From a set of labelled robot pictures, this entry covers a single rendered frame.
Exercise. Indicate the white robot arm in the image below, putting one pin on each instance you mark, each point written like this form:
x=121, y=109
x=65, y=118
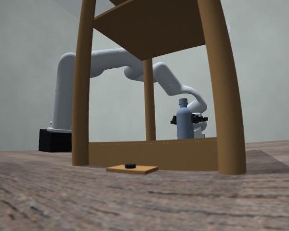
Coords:
x=134, y=70

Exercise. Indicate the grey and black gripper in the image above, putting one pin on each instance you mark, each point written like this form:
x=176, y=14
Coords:
x=195, y=118

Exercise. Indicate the brown wooden shelving unit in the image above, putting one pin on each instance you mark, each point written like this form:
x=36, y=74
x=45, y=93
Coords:
x=148, y=29

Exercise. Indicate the blue-grey cylinder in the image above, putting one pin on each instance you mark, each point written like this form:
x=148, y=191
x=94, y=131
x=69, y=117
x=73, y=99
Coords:
x=185, y=128

